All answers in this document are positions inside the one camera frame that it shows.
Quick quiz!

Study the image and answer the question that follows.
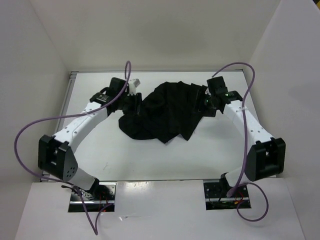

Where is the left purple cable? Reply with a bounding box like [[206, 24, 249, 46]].
[[14, 60, 133, 236]]

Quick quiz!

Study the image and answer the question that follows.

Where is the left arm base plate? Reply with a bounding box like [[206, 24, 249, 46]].
[[68, 182, 117, 213]]

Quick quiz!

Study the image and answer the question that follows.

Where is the black skirt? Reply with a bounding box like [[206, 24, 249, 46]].
[[118, 81, 207, 144]]

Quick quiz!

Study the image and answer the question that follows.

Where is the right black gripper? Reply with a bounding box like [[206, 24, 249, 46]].
[[191, 89, 218, 118]]

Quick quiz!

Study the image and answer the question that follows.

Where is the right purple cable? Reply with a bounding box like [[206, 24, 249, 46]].
[[211, 62, 270, 222]]

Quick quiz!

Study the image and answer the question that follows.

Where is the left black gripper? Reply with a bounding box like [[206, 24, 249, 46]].
[[118, 92, 148, 117]]

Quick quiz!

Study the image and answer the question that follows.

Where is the purple cable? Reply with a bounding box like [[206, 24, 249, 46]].
[[14, 60, 133, 236], [211, 62, 270, 222]]

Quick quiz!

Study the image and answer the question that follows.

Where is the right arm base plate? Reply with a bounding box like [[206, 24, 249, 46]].
[[203, 180, 251, 211]]

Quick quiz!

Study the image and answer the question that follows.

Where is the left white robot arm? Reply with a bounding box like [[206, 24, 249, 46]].
[[38, 77, 142, 200]]

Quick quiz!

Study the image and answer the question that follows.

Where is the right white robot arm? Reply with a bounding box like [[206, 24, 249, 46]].
[[194, 76, 286, 197]]

